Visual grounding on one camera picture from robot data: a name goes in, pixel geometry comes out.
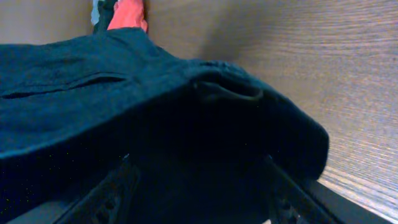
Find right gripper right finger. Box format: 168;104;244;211
264;156;341;224

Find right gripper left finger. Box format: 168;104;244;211
54;154;141;224

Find navy blue shorts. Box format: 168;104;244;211
1;28;329;223

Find light grey garment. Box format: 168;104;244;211
91;0;100;26

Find red t-shirt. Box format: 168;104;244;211
108;0;148;32

